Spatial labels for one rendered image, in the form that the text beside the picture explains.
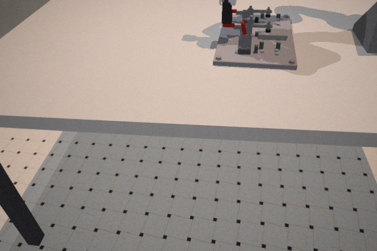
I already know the toggle clamp with red handle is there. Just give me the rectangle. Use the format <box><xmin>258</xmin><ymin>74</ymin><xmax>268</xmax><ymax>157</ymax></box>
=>
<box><xmin>232</xmin><ymin>6</ymin><xmax>272</xmax><ymax>24</ymax></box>
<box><xmin>238</xmin><ymin>15</ymin><xmax>258</xmax><ymax>55</ymax></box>

